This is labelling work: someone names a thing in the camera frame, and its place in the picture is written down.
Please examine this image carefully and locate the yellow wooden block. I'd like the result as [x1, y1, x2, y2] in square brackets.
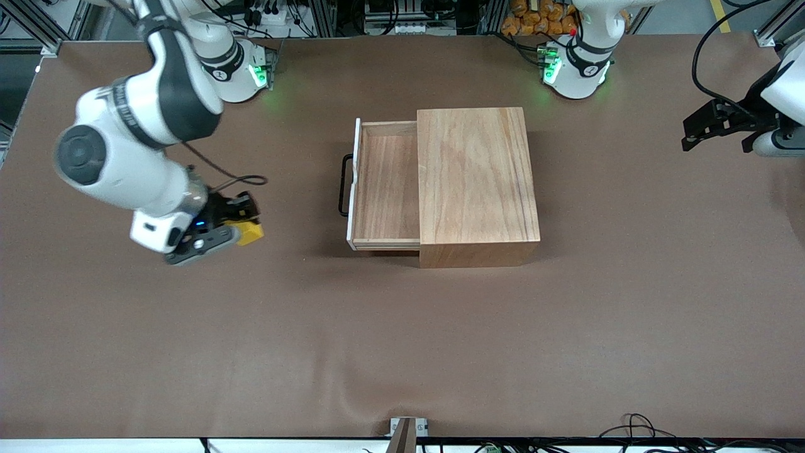
[225, 218, 264, 247]

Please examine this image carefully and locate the wooden drawer with black handle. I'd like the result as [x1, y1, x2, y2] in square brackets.
[338, 118, 421, 251]

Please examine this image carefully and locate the white power strip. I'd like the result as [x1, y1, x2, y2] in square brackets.
[242, 0, 297, 27]

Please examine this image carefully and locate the brown table cover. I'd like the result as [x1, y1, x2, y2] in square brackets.
[0, 35, 805, 439]

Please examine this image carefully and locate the pile of orange packets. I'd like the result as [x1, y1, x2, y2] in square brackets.
[502, 0, 579, 36]

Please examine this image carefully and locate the wooden cabinet box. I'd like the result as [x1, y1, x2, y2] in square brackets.
[417, 107, 541, 269]

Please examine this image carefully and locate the grey power strip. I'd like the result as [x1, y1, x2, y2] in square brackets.
[365, 19, 457, 36]

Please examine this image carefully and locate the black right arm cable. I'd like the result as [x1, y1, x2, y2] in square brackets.
[182, 142, 269, 191]

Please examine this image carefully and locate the aluminium frame bar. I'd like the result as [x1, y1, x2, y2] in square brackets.
[755, 0, 805, 48]
[0, 0, 64, 59]

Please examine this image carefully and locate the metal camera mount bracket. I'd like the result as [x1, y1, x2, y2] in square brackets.
[389, 417, 430, 453]

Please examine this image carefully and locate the black cable bundle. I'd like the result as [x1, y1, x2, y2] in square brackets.
[597, 413, 805, 453]

